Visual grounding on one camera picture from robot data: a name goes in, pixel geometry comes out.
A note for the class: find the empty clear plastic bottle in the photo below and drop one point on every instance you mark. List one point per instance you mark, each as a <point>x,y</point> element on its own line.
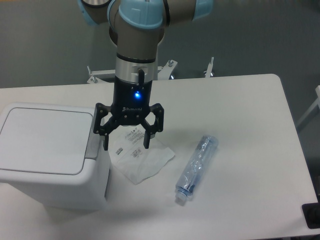
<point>195,169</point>

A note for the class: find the white plastic trash can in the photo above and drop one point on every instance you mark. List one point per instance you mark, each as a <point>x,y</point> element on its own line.
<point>50,153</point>

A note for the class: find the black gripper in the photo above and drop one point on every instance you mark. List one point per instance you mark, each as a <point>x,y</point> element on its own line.
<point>130,107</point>

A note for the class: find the crumpled white plastic bag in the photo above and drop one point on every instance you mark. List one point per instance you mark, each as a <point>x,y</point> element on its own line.
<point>133,160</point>

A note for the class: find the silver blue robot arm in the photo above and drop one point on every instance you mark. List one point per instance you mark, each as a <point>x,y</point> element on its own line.
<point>136,27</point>

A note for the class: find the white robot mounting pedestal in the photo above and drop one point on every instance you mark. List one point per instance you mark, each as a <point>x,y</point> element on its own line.
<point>165,71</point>

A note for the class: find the white frame at right edge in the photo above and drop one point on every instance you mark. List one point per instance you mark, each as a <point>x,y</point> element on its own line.
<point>312,111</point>

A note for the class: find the black table edge clamp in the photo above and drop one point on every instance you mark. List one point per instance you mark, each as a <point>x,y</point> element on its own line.
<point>311,212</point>

